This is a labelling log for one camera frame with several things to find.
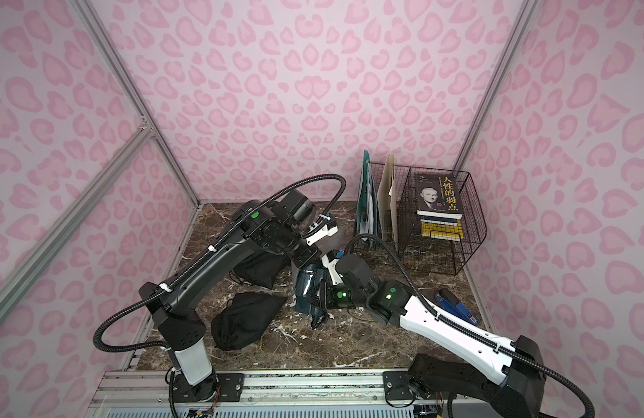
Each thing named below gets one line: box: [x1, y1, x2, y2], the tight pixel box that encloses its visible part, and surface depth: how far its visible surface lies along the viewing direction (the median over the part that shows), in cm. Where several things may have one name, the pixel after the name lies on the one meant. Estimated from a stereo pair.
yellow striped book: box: [416, 210, 463, 242], surface depth 90 cm
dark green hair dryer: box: [295, 265, 329, 330], surface depth 71 cm
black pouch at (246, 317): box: [210, 290, 289, 351], surface depth 81 cm
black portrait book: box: [415, 173, 463, 215], surface depth 94 cm
